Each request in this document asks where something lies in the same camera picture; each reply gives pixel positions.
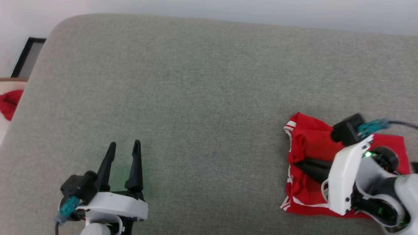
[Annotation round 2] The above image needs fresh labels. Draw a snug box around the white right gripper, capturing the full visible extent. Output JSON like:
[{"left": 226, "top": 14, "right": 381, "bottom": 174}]
[{"left": 293, "top": 133, "right": 375, "bottom": 216}]

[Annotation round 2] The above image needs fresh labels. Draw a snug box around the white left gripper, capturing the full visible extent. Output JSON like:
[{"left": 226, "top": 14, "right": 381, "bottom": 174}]
[{"left": 59, "top": 139, "right": 149, "bottom": 235}]

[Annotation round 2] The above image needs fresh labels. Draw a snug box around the red basketball jersey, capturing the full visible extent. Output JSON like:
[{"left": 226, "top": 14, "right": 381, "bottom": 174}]
[{"left": 280, "top": 112, "right": 410, "bottom": 218}]

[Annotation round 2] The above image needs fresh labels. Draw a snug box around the red cloth in basket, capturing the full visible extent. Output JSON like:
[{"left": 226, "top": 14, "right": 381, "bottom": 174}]
[{"left": 0, "top": 89, "right": 24, "bottom": 122}]

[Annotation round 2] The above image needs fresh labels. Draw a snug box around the teal plug left camera cable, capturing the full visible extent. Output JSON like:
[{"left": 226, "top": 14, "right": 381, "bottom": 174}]
[{"left": 54, "top": 196, "right": 81, "bottom": 235}]

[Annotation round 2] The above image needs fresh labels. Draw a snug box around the teal plug camera cable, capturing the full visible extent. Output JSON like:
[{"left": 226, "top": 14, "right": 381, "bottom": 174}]
[
  {"left": 54, "top": 196, "right": 81, "bottom": 235},
  {"left": 357, "top": 118, "right": 418, "bottom": 138}
]

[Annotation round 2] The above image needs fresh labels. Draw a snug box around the teal plug right camera cable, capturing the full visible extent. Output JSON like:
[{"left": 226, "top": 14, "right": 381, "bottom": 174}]
[{"left": 357, "top": 118, "right": 418, "bottom": 138}]

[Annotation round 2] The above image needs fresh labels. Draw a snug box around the black rectangular frame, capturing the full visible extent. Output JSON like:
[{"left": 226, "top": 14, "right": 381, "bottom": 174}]
[{"left": 11, "top": 37, "right": 47, "bottom": 79}]

